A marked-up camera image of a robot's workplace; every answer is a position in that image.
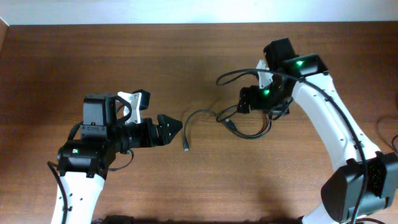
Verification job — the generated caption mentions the thin black usb cable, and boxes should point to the thin black usb cable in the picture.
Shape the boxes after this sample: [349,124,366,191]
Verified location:
[183,104,292,152]

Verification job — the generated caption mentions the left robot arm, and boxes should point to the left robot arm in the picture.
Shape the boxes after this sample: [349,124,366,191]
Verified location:
[47,90,183,223]

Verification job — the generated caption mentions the black base block left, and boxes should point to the black base block left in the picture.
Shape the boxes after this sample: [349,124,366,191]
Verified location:
[91,215,134,224]

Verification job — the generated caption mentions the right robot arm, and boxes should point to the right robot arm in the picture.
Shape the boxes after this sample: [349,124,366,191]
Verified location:
[238,38,397,223]

